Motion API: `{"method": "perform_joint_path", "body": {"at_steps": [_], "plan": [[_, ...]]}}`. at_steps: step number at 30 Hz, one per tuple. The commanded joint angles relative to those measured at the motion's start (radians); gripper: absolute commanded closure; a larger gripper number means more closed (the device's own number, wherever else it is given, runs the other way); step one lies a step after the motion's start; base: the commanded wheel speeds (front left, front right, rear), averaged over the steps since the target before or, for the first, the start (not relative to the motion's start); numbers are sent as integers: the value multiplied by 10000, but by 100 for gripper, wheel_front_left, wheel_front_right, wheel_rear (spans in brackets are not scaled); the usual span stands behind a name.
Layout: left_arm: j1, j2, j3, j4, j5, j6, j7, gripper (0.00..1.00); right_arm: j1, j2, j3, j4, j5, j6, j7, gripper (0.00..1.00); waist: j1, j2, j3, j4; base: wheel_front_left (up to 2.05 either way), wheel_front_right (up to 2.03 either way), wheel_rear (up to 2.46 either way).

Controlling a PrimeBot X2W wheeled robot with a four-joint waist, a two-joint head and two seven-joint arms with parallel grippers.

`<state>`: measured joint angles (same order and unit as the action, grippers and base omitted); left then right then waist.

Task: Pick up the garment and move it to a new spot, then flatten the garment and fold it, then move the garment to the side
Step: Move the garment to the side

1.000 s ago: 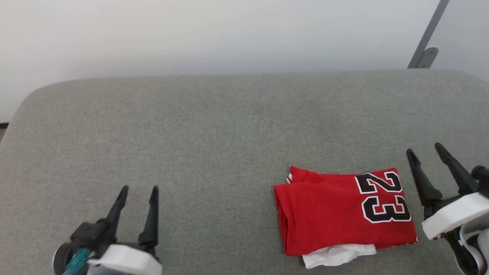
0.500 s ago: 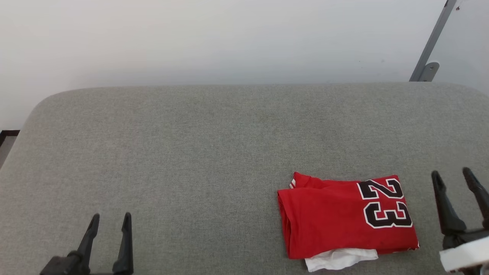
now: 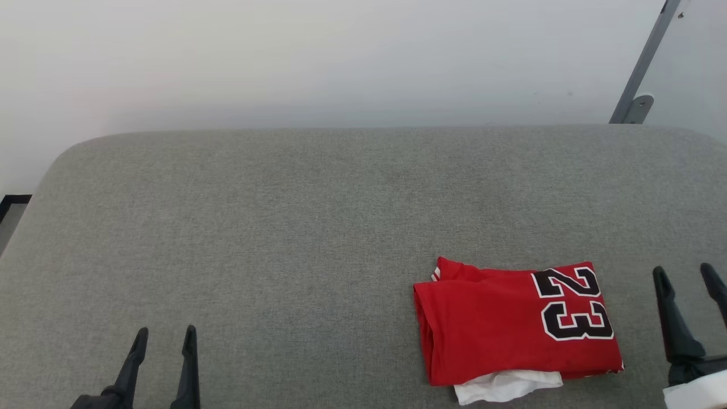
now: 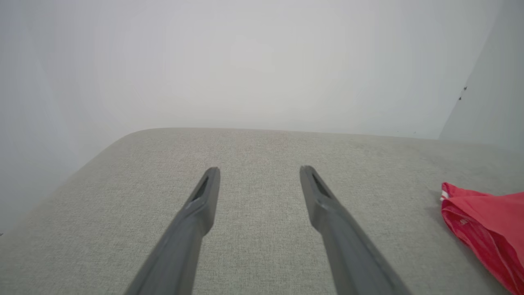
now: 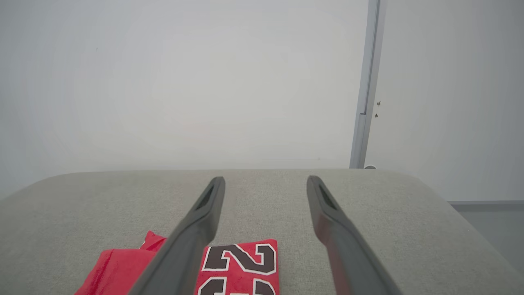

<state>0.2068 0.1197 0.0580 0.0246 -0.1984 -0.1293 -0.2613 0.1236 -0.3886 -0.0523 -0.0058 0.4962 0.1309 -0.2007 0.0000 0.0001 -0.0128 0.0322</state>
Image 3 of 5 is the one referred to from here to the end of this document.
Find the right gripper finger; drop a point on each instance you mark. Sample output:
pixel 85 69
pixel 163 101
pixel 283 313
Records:
pixel 717 289
pixel 676 324

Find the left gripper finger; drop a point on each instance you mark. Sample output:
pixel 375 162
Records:
pixel 132 369
pixel 187 375

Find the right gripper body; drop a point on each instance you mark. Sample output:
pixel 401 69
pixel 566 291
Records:
pixel 696 369

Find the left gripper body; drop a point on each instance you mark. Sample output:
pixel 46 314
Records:
pixel 96 402

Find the red Bulls 23 jersey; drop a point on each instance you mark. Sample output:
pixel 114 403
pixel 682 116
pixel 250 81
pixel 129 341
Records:
pixel 500 324

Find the grey fabric sofa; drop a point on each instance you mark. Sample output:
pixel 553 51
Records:
pixel 284 244

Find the black baseboard strip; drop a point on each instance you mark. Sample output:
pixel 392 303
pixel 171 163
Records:
pixel 12 204

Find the white right camera mount cover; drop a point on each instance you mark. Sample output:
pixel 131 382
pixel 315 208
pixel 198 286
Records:
pixel 698 393

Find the grey metal bracket pole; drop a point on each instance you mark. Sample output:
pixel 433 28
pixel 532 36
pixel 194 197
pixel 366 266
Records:
pixel 642 68

